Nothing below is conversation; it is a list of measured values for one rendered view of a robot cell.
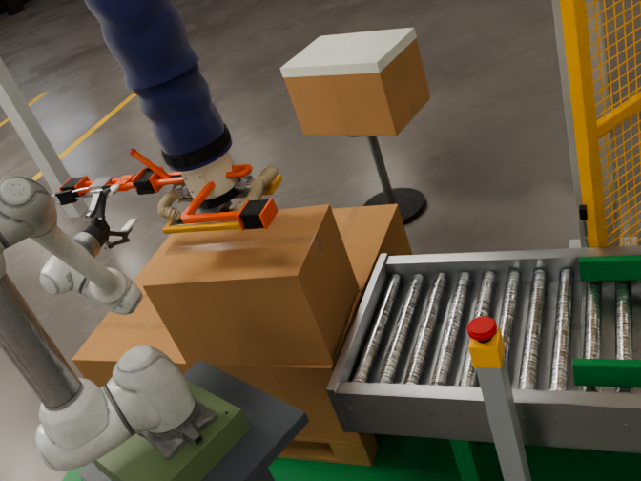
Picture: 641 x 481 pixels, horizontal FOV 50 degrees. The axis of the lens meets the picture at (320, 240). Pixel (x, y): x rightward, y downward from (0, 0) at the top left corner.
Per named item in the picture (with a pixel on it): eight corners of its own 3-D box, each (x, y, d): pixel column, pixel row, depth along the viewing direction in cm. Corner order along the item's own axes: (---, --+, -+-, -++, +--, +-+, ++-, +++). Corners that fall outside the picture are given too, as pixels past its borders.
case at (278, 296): (360, 287, 267) (330, 203, 245) (333, 364, 236) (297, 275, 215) (226, 295, 290) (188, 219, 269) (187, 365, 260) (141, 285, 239)
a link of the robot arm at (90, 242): (74, 265, 213) (85, 253, 217) (97, 264, 209) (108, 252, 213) (60, 241, 208) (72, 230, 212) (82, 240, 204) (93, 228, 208)
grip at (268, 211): (278, 211, 197) (272, 197, 194) (267, 229, 191) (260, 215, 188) (253, 213, 201) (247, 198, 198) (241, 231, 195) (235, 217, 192)
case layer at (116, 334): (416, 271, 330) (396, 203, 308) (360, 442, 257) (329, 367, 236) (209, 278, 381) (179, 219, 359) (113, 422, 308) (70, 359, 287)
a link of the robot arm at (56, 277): (61, 256, 212) (98, 277, 212) (30, 289, 200) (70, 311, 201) (65, 234, 204) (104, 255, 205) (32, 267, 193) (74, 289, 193)
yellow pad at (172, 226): (262, 210, 223) (257, 198, 220) (250, 229, 215) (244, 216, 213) (177, 217, 238) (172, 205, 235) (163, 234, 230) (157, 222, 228)
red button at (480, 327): (501, 326, 163) (498, 314, 160) (497, 347, 157) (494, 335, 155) (471, 326, 166) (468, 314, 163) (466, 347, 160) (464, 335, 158)
